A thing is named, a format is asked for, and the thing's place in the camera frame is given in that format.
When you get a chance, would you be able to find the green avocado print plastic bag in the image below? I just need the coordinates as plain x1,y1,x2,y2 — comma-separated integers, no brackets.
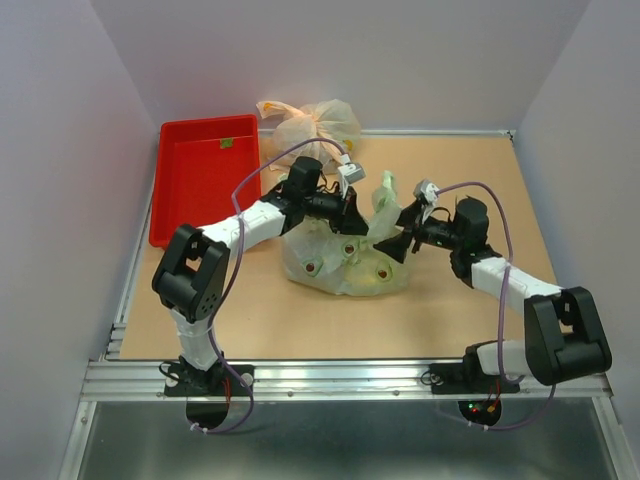
281,170,409,297

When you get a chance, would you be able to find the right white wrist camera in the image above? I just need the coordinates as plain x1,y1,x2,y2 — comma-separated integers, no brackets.
413,179,439,219

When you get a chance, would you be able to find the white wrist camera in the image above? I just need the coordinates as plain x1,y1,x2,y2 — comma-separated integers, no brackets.
337,162,366,189
413,179,439,219

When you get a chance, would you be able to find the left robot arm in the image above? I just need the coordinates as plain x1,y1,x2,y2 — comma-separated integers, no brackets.
152,156,368,394

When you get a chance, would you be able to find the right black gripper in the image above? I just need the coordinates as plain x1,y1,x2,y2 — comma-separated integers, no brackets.
372,198,463,263

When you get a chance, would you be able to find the red plastic tray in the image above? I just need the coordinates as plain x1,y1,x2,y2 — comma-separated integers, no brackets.
149,114,260,248

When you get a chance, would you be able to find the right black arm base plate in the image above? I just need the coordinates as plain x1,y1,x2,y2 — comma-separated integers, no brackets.
420,362,520,395

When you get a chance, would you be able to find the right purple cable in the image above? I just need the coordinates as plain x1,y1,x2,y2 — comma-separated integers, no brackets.
429,181,556,432

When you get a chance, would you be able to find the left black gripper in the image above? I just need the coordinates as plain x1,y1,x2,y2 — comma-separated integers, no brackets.
303,184,371,236

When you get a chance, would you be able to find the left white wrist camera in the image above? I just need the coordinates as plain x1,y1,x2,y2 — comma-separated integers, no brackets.
337,162,366,189

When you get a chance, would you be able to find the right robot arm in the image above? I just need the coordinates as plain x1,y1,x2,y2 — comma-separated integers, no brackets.
374,197,612,390

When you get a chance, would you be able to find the tied orange plastic bag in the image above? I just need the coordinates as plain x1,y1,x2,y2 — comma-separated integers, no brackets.
256,99,361,174

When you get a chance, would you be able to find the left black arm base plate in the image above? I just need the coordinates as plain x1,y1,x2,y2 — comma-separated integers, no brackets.
158,361,248,398

